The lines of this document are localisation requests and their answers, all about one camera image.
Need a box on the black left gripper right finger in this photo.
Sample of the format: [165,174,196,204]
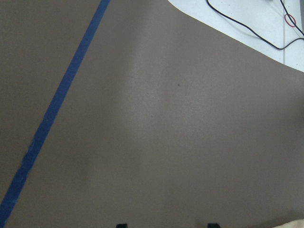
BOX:
[207,223,219,228]

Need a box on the red rubber band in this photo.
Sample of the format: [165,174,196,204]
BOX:
[284,13,296,28]

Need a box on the black cable on white table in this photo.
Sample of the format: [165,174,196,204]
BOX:
[206,0,304,50]

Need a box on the cream long-sleeve graphic shirt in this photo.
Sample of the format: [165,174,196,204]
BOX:
[276,219,304,228]

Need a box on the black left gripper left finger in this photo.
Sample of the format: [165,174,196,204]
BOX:
[116,223,128,228]

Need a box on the brown paper table cover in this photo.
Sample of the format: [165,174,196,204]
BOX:
[6,0,304,228]

